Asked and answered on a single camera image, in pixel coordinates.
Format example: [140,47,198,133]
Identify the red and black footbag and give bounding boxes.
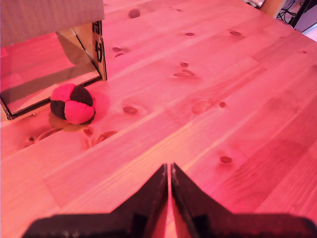
[49,83,97,125]

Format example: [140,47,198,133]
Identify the cardboard dice tower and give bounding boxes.
[0,0,108,121]

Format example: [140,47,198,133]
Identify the black furniture leg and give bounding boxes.
[290,0,317,30]

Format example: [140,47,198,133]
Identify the black cable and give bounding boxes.
[275,0,299,24]

